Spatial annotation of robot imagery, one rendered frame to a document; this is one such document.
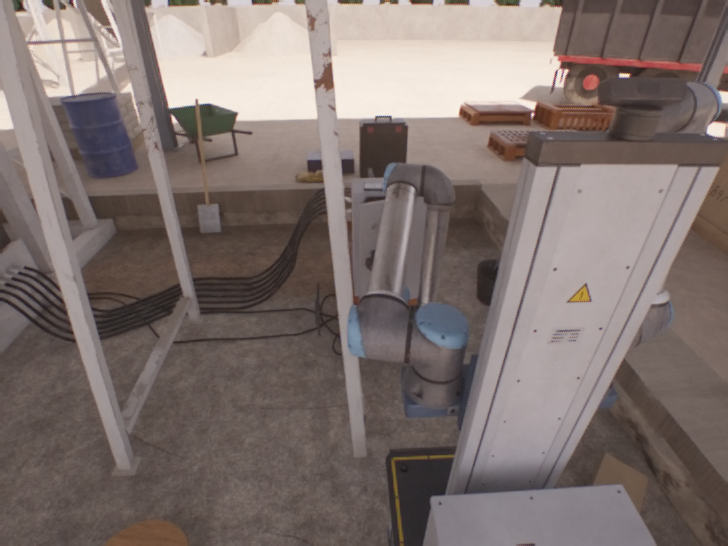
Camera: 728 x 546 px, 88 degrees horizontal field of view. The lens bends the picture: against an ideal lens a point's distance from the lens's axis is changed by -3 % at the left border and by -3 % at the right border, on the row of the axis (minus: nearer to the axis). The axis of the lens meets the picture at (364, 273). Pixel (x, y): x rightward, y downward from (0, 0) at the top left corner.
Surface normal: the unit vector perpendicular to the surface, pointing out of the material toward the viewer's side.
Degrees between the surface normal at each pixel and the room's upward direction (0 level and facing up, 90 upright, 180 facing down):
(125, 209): 90
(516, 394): 90
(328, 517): 0
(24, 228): 90
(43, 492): 0
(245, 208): 90
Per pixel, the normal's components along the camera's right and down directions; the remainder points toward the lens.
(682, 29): -0.48, 0.48
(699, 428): 0.00, -0.83
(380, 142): 0.07, 0.55
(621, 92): 0.04, 0.09
